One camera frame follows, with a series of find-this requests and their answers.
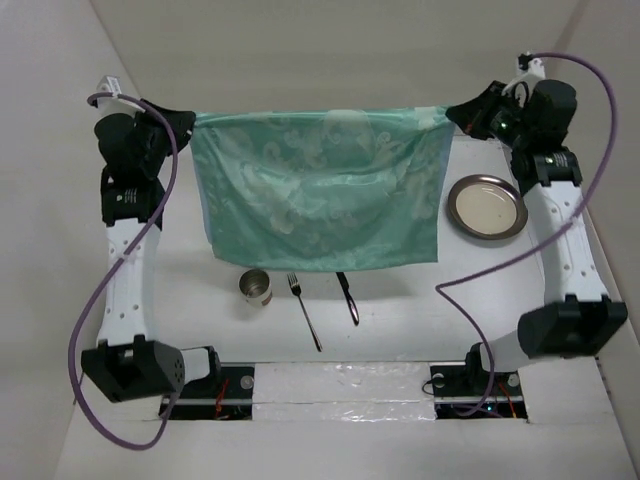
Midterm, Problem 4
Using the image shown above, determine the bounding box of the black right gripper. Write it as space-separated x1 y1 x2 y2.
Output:
451 79 536 151

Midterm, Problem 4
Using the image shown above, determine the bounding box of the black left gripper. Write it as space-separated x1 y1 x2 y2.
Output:
128 99 193 177

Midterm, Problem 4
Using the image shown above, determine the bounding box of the round metal plate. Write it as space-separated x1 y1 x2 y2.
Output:
446 174 529 241

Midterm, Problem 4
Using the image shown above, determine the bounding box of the green satin tablecloth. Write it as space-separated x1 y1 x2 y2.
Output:
190 106 452 272

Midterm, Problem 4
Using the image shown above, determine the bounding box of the steel cup with white band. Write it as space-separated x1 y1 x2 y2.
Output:
238 269 272 307

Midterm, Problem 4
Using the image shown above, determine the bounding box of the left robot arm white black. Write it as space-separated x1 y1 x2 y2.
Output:
81 106 224 403

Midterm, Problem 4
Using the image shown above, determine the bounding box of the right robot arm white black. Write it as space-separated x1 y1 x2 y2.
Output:
446 80 628 395

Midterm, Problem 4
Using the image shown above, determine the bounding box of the light blue cloth napkin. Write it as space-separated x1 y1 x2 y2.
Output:
437 122 456 201

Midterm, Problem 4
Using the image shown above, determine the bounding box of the silver fork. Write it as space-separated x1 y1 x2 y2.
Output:
287 272 323 352

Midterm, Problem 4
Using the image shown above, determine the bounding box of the white foam front panel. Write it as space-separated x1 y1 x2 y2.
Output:
252 362 436 423

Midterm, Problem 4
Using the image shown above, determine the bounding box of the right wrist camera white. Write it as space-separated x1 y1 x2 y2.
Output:
502 52 546 101

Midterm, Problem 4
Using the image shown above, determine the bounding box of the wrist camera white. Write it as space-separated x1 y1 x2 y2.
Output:
96 75 131 114
502 52 546 101

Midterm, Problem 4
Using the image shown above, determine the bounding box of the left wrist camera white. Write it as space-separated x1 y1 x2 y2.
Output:
96 75 131 114

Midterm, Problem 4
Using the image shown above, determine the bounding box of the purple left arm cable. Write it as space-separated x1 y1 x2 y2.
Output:
67 93 180 448

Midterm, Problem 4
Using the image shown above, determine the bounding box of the black handled table knife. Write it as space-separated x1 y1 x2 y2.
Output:
336 272 360 326

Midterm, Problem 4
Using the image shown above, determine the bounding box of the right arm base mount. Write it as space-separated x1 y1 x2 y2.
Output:
422 362 528 420

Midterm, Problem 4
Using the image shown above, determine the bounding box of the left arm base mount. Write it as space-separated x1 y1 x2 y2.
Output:
169 363 256 421

